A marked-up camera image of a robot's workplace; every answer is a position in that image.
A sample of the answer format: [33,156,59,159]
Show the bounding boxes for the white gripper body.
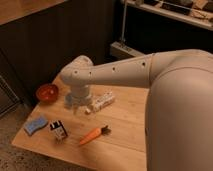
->
[69,85,92,106]

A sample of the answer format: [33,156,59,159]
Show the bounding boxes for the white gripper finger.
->
[85,107,92,115]
[73,105,79,115]

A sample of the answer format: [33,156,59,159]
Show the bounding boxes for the orange carrot pepper toy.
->
[79,126,111,145]

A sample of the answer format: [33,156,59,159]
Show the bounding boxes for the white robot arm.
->
[60,49,213,171]

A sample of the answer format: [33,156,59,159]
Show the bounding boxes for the blue ceramic cup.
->
[64,93,73,108]

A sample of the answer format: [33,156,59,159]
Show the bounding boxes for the white rectangular box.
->
[92,92,115,112]

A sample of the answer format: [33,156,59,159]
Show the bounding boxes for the small black white carton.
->
[50,120,68,140]

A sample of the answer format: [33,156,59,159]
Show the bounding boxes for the red bowl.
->
[36,83,59,102]

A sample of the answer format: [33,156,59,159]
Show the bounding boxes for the blue sponge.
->
[24,116,48,136]

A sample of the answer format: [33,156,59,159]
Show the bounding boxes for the metal shelf frame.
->
[110,0,213,59]

